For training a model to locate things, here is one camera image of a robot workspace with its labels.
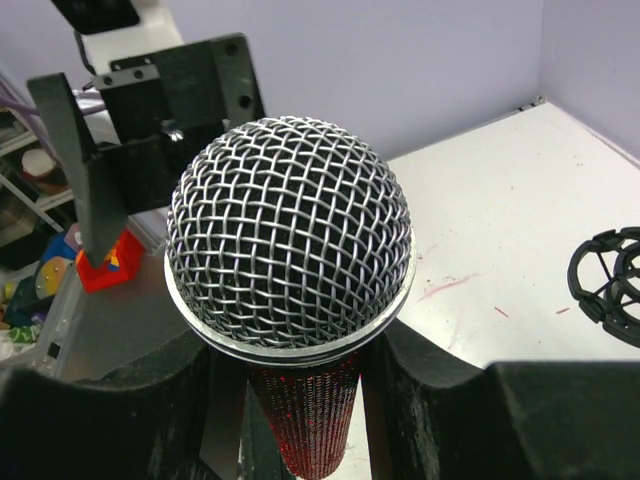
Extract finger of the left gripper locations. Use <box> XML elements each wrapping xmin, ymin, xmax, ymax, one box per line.
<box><xmin>27</xmin><ymin>73</ymin><xmax>127</xmax><ymax>266</ymax></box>

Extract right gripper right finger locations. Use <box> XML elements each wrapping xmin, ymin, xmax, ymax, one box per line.
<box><xmin>362</xmin><ymin>321</ymin><xmax>639</xmax><ymax>479</ymax></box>

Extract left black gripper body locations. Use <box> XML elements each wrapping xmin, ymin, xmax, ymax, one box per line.
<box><xmin>94</xmin><ymin>33</ymin><xmax>265</xmax><ymax>213</ymax></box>

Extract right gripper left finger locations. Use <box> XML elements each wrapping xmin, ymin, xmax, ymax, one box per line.
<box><xmin>1</xmin><ymin>333</ymin><xmax>239</xmax><ymax>479</ymax></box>

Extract red glitter microphone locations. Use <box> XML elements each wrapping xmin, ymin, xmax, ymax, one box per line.
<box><xmin>164</xmin><ymin>116</ymin><xmax>416</xmax><ymax>479</ymax></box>

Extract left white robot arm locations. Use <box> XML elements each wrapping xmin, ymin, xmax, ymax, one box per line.
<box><xmin>27</xmin><ymin>1</ymin><xmax>265</xmax><ymax>266</ymax></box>

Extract black tripod shock-mount stand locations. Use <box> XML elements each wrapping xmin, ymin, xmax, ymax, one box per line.
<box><xmin>567</xmin><ymin>226</ymin><xmax>639</xmax><ymax>348</ymax></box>

